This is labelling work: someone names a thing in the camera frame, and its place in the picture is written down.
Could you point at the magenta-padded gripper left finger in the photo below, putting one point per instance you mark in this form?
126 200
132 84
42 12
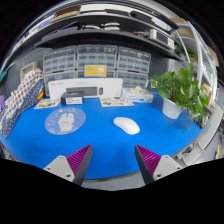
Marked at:
75 163

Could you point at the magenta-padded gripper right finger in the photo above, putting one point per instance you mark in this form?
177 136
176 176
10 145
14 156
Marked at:
151 163

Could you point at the white computer mouse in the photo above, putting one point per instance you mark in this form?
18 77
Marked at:
126 125

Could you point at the round rabbit-print mouse pad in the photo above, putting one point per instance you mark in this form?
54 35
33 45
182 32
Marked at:
53 125

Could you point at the large blue table mat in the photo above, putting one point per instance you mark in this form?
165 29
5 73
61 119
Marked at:
110 150

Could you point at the food sticker sheet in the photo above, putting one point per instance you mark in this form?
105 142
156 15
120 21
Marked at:
46 104

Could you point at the small black box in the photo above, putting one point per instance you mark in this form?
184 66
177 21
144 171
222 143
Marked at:
71 96

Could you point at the white blue glove box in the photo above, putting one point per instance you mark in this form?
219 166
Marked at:
136 97

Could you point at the cartoon sticker sheet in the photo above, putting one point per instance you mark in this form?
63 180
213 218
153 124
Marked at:
115 102

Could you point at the small yellow object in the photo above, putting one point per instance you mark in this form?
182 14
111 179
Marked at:
40 96

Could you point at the navy dotted cloth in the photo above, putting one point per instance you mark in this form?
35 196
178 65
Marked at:
20 110

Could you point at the green potted plant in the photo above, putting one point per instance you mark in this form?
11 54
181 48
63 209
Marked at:
180 86

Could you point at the long white keyboard box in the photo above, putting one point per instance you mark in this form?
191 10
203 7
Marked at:
106 85

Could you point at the red blue checked cloth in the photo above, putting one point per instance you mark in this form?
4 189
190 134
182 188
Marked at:
23 88

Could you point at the yellow blue box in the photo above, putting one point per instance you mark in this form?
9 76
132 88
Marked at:
95 71

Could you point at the beige woven basket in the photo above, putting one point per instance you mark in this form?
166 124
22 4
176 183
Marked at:
28 69

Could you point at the white metal rack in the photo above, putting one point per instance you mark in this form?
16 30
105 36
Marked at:
201 53

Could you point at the dark shelf unit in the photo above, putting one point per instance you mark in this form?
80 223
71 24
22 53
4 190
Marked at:
100 36

